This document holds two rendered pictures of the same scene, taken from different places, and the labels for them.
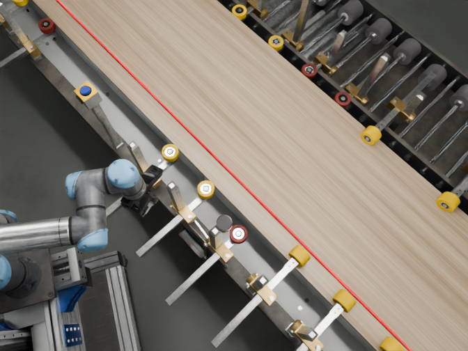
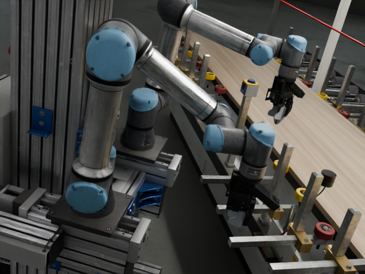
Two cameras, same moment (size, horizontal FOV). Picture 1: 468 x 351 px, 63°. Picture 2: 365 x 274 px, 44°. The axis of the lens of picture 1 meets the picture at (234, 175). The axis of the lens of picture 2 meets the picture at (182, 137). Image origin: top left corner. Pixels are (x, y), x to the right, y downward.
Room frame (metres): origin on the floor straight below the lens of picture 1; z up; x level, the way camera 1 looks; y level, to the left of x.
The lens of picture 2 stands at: (-1.34, -0.25, 1.98)
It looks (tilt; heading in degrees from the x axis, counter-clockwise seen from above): 27 degrees down; 30
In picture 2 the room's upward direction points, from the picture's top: 11 degrees clockwise
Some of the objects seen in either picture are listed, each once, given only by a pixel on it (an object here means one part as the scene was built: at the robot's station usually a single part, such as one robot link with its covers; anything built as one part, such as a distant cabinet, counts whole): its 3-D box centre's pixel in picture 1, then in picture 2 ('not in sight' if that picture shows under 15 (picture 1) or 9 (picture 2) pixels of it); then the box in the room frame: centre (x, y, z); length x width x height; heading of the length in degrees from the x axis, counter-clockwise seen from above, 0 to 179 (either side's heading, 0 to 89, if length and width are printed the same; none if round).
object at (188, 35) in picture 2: not in sight; (184, 56); (1.60, 1.56, 0.93); 0.04 x 0.04 x 0.48; 49
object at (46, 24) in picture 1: (49, 30); (219, 93); (1.34, 1.07, 0.85); 0.08 x 0.08 x 0.11
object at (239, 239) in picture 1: (237, 235); (321, 237); (0.33, -0.04, 0.85); 0.08 x 0.08 x 0.11
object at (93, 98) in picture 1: (88, 96); (249, 88); (0.78, 0.62, 1.18); 0.07 x 0.07 x 0.08; 49
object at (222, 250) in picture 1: (219, 247); (299, 237); (0.27, 0.03, 0.84); 0.14 x 0.06 x 0.05; 49
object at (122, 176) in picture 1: (124, 177); (293, 51); (0.33, 0.30, 1.56); 0.09 x 0.08 x 0.11; 105
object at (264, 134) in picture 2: not in sight; (258, 144); (-0.24, 0.14, 1.42); 0.09 x 0.08 x 0.11; 126
